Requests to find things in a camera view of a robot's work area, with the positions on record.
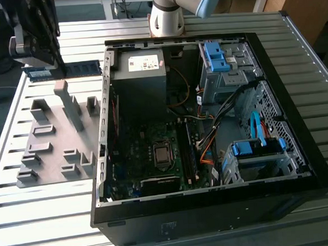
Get orange wires white plug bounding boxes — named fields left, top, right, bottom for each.
left=194, top=84, right=208, bottom=105

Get orange flat data cable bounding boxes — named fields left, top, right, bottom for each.
left=198, top=136, right=220, bottom=166

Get orange yellow wire loop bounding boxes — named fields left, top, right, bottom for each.
left=165, top=65, right=192, bottom=109

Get blue stepped plastic drive carrier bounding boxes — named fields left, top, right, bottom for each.
left=203, top=41, right=231, bottom=73

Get green motherboard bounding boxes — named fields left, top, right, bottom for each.
left=108, top=116, right=213, bottom=201

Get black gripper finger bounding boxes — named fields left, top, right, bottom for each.
left=32, top=0, right=67, bottom=81

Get black cable bundle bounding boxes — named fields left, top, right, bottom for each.
left=208, top=83, right=256, bottom=132

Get green RAM stick black chips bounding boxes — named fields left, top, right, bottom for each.
left=183, top=119, right=200, bottom=181
left=21, top=59, right=104, bottom=82

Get red black twisted wire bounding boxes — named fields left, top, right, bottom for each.
left=111, top=99, right=120, bottom=138

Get silver disk bay bracket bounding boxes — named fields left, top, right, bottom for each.
left=219, top=136, right=313, bottom=186

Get black open PC case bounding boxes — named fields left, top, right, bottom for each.
left=79, top=26, right=328, bottom=246

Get blue disk carrier black drive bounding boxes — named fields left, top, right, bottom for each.
left=231, top=137, right=288, bottom=162

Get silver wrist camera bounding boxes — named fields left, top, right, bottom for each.
left=7, top=24, right=35, bottom=60

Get grey power supply box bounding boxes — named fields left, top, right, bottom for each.
left=111, top=47, right=170, bottom=115

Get grey plastic parts rack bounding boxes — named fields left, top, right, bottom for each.
left=9, top=78, right=106, bottom=190

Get grey metal drive cage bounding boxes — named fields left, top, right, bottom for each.
left=197, top=38, right=265, bottom=105

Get CPU socket metal cover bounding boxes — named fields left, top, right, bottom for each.
left=152, top=140, right=173, bottom=171

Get wooden cabinet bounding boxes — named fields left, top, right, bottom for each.
left=264, top=0, right=328, bottom=49

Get blue flat data cable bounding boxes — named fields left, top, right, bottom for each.
left=249, top=110, right=268, bottom=147

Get black graphics card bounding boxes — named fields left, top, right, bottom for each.
left=139, top=174, right=183, bottom=196

